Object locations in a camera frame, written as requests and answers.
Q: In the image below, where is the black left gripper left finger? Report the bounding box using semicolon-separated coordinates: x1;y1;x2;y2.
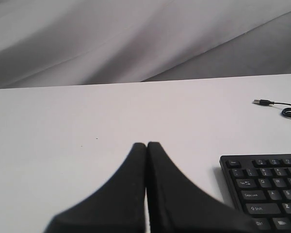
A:
45;143;146;233

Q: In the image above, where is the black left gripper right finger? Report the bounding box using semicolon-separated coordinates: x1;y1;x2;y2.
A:
146;142;259;233

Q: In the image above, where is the black acer keyboard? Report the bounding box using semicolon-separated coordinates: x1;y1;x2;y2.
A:
220;154;291;233

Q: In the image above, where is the grey backdrop cloth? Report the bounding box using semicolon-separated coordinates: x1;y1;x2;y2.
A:
0;0;291;88

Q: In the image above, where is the black USB cable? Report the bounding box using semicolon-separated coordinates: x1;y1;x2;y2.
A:
252;98;291;120

